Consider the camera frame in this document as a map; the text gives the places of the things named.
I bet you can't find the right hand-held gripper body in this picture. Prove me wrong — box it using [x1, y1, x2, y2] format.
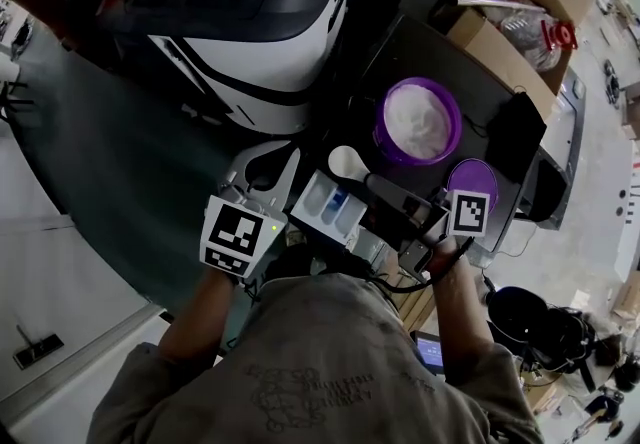
[397, 188, 492, 280]

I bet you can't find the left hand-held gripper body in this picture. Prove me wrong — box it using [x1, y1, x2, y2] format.
[199, 186, 290, 280]

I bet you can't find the white detergent drawer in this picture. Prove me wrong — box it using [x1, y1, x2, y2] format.
[288, 168, 371, 250]

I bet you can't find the purple bowl of white powder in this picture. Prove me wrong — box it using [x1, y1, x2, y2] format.
[372, 76, 464, 168]

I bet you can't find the white plastic spoon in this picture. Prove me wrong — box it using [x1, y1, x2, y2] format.
[326, 144, 374, 184]

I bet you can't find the white powder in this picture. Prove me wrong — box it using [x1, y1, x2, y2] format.
[383, 83, 454, 159]

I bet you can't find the person's right forearm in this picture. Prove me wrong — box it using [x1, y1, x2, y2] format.
[430, 271, 494, 388]

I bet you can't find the person's left forearm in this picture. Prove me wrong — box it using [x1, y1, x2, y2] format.
[158, 269, 242, 368]

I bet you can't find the person's right hand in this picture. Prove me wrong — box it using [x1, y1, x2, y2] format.
[428, 234, 474, 284]

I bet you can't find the purple round lid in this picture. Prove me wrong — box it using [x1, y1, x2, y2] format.
[446, 157, 500, 216]

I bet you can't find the black glossy cabinet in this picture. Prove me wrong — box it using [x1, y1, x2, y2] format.
[519, 66, 589, 231]

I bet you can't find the black fabric pouch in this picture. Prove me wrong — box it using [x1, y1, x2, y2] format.
[484, 90, 549, 184]

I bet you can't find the white black appliance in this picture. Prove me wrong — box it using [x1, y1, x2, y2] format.
[97, 0, 352, 136]

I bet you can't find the person's beige shirt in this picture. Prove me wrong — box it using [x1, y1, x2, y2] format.
[87, 271, 544, 444]

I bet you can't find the large cardboard box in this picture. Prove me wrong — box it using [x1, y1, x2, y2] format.
[432, 0, 597, 124]

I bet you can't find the white low cabinet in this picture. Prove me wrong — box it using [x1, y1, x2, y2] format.
[614, 156, 640, 283]

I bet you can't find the white door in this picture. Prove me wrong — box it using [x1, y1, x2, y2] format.
[0, 226, 166, 444]

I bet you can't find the small cardboard box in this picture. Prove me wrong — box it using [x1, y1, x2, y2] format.
[609, 271, 640, 329]

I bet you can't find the clear bottle with red cap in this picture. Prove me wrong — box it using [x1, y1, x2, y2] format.
[499, 13, 577, 71]

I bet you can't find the black wheeled device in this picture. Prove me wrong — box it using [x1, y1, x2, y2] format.
[601, 58, 623, 105]

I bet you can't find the metal tube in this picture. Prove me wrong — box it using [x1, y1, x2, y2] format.
[455, 0, 552, 14]

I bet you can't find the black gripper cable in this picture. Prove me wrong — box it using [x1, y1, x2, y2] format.
[367, 236, 476, 294]

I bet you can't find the metal door handle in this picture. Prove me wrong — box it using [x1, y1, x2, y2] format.
[11, 323, 66, 371]

